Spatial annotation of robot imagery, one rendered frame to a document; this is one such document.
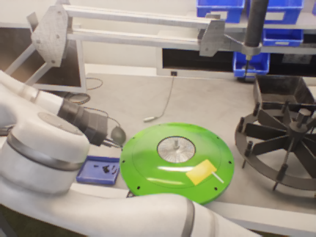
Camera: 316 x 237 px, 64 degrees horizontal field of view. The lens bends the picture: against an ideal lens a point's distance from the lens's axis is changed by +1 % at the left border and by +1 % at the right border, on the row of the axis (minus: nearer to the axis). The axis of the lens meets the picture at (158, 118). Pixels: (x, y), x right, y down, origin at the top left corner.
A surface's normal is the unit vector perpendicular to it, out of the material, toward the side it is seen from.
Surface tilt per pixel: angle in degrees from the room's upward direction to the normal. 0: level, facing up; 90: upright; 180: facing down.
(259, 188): 0
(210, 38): 90
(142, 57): 90
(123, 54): 90
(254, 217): 0
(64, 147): 68
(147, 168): 14
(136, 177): 24
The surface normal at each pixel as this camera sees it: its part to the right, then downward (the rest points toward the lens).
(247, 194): -0.03, -0.80
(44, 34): 0.03, 0.60
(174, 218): 0.18, -0.63
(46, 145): 0.28, 0.00
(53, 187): 0.66, 0.35
